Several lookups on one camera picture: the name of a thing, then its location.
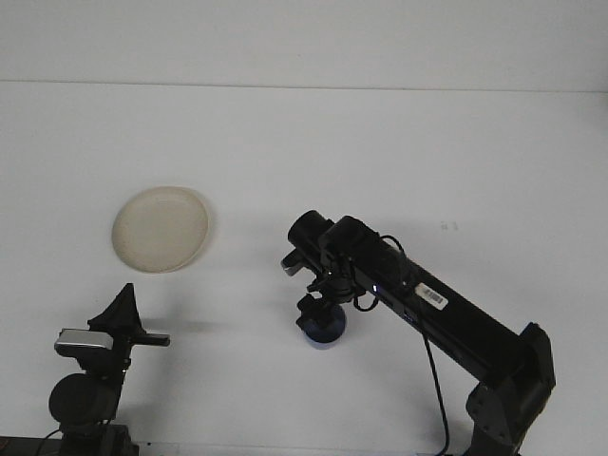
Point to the pale round plate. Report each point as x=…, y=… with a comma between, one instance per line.
x=159, y=228

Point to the pale blue cup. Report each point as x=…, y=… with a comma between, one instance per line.
x=328, y=339

